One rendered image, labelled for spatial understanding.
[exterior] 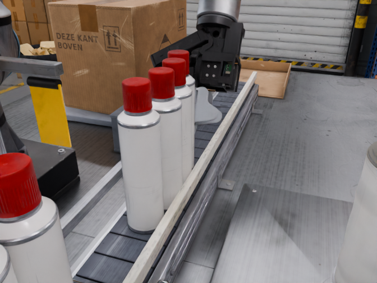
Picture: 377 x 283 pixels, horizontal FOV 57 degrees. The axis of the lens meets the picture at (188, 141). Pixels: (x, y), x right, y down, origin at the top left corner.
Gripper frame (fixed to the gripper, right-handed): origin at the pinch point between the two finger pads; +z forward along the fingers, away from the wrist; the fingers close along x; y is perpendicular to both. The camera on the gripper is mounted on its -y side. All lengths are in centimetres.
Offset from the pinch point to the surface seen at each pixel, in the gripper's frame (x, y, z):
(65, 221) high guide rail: -27.8, -3.2, 12.9
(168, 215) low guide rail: -17.2, 4.4, 12.1
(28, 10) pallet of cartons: 237, -269, -116
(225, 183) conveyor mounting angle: 5.7, 7.4, 8.4
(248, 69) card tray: 76, -2, -32
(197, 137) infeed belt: 10.0, -0.8, 0.5
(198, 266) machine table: -12.1, 8.4, 19.0
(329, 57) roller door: 379, 45, -134
